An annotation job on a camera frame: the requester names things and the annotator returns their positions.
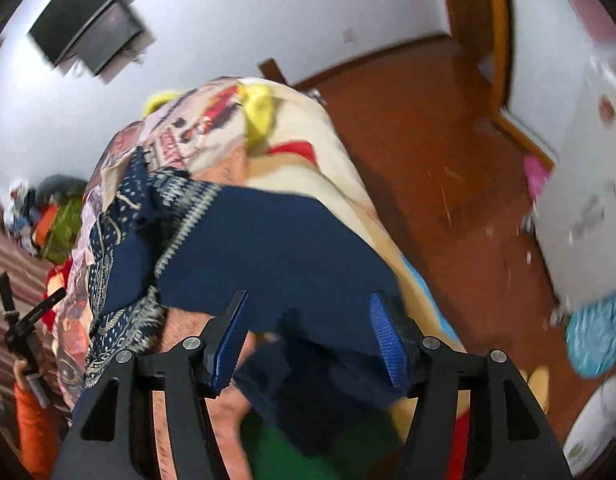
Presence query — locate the red plush toy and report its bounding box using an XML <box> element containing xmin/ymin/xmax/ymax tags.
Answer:
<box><xmin>42</xmin><ymin>259</ymin><xmax>74</xmax><ymax>333</ymax></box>

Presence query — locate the white cabinet with stickers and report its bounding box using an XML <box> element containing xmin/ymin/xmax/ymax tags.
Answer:
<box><xmin>530</xmin><ymin>54</ymin><xmax>616</xmax><ymax>308</ymax></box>

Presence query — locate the yellow cloth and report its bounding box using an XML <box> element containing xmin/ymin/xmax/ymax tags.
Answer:
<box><xmin>239</xmin><ymin>80</ymin><xmax>282</xmax><ymax>144</ymax></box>

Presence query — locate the printed blanket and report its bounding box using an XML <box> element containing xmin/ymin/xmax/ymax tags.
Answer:
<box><xmin>52</xmin><ymin>76</ymin><xmax>551</xmax><ymax>480</ymax></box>

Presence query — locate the grey cloth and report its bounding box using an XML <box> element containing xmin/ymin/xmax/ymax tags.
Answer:
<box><xmin>39</xmin><ymin>174</ymin><xmax>89</xmax><ymax>202</ymax></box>

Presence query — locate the wooden door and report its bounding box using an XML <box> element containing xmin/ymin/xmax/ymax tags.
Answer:
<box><xmin>437</xmin><ymin>0</ymin><xmax>560</xmax><ymax>167</ymax></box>

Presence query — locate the pink bag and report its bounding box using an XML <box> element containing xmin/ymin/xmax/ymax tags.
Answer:
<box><xmin>524</xmin><ymin>155</ymin><xmax>555</xmax><ymax>202</ymax></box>

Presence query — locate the orange cloth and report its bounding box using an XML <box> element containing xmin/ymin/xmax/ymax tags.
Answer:
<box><xmin>32</xmin><ymin>204</ymin><xmax>59</xmax><ymax>247</ymax></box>

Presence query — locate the white round container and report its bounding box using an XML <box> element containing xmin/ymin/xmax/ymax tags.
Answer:
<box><xmin>562</xmin><ymin>375</ymin><xmax>616</xmax><ymax>477</ymax></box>

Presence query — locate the light blue cloth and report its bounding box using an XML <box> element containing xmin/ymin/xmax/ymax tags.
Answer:
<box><xmin>564</xmin><ymin>294</ymin><xmax>616</xmax><ymax>380</ymax></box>

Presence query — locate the pile of mixed clothes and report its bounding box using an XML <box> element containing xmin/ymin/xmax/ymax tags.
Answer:
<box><xmin>4</xmin><ymin>179</ymin><xmax>39</xmax><ymax>252</ymax></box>

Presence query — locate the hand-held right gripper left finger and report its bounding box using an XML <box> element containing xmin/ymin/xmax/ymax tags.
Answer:
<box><xmin>50</xmin><ymin>290</ymin><xmax>251</xmax><ymax>480</ymax></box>

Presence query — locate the green cloth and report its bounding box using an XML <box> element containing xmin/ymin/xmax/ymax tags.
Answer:
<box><xmin>42</xmin><ymin>197</ymin><xmax>87</xmax><ymax>264</ymax></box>

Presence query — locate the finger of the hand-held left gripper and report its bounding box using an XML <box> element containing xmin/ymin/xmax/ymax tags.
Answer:
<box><xmin>0</xmin><ymin>272</ymin><xmax>19</xmax><ymax>332</ymax></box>
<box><xmin>15</xmin><ymin>287</ymin><xmax>67</xmax><ymax>337</ymax></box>

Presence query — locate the wall-mounted television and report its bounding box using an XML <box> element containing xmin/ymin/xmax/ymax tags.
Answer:
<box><xmin>26</xmin><ymin>0</ymin><xmax>157</xmax><ymax>84</ymax></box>

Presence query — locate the navy patterned garment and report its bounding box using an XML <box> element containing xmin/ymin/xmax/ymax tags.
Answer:
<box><xmin>72</xmin><ymin>145</ymin><xmax>419</xmax><ymax>456</ymax></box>

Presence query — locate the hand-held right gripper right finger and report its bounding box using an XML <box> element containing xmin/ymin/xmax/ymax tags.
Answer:
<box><xmin>368</xmin><ymin>291</ymin><xmax>574</xmax><ymax>480</ymax></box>

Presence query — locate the wooden bed post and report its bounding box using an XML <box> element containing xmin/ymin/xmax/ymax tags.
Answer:
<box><xmin>258</xmin><ymin>58</ymin><xmax>289</xmax><ymax>87</ymax></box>

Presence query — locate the yellow fuzzy plush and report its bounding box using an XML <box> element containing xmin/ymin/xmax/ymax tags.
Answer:
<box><xmin>142</xmin><ymin>90</ymin><xmax>183</xmax><ymax>117</ymax></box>

